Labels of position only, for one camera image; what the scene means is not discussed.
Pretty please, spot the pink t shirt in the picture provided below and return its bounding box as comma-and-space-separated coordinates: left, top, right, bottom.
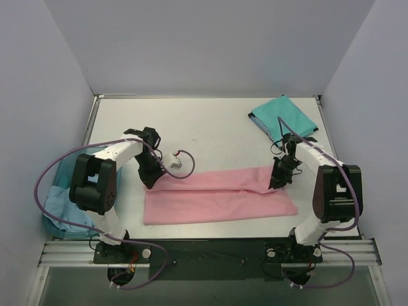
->
143, 166, 298, 225

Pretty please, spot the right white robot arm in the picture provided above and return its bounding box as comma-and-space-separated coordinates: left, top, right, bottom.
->
268, 133, 363, 261

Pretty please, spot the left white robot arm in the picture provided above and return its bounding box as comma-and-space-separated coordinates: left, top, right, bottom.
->
69, 127, 164, 263

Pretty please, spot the dark folded shirt underneath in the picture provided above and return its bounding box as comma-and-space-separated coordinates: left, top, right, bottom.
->
247, 112, 275, 143

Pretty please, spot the teal folded t shirt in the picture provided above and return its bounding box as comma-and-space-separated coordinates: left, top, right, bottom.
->
251, 96, 318, 144

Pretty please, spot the teal plastic bin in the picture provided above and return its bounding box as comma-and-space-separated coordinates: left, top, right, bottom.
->
43, 147, 100, 240

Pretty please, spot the light blue t shirt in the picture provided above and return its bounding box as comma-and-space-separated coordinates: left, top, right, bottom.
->
44, 186, 94, 227

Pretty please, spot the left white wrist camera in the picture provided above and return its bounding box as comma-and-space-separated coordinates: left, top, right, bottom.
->
162, 152, 182, 170

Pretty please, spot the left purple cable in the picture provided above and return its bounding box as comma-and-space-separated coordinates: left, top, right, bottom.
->
33, 138, 196, 291

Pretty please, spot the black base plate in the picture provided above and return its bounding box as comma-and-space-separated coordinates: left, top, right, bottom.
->
93, 237, 323, 282

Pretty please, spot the aluminium front rail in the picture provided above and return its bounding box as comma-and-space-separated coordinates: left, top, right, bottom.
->
38, 240, 108, 268

